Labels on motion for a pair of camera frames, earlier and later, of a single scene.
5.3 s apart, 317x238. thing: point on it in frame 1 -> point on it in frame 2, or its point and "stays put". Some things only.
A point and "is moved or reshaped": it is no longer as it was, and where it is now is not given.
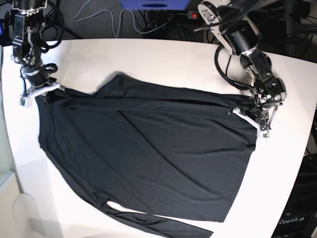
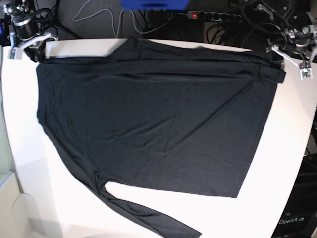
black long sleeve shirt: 174,155 is moved or reshaped
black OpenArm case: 298,218 stays put
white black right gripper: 261,118 -> 302,52
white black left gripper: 41,89 -> 26,32
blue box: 154,5 stays put
